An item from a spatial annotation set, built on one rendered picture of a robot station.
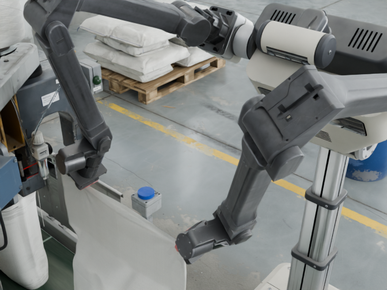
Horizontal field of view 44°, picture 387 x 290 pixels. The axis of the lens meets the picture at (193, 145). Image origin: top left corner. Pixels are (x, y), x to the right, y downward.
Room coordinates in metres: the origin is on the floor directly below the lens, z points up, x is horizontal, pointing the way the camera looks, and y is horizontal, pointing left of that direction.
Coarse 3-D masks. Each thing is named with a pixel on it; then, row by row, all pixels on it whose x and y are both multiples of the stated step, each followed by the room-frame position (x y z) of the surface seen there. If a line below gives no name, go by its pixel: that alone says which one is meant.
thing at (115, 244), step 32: (64, 192) 1.18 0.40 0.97; (96, 192) 1.10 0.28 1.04; (96, 224) 1.10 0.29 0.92; (128, 224) 0.99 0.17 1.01; (96, 256) 1.06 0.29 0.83; (128, 256) 1.00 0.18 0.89; (160, 256) 0.93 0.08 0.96; (96, 288) 0.98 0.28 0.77; (128, 288) 0.94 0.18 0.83; (160, 288) 0.92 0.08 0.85
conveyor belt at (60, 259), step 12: (48, 240) 1.61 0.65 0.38; (48, 252) 1.53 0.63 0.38; (60, 252) 1.53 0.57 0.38; (48, 264) 1.46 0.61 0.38; (60, 264) 1.46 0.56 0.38; (72, 264) 1.46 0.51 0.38; (0, 276) 1.39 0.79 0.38; (48, 276) 1.39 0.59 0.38; (60, 276) 1.39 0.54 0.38; (72, 276) 1.39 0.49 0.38; (12, 288) 1.32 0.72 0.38; (24, 288) 1.33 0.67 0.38; (48, 288) 1.33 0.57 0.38; (60, 288) 1.33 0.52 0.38; (72, 288) 1.33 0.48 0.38
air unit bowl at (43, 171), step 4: (44, 160) 1.12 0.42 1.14; (36, 164) 1.12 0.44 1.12; (40, 164) 1.11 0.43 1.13; (44, 164) 1.12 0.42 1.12; (40, 168) 1.11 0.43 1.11; (44, 168) 1.12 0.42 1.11; (40, 172) 1.11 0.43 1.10; (44, 172) 1.11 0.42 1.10; (48, 172) 1.13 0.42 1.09; (40, 176) 1.12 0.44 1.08; (44, 176) 1.12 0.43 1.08
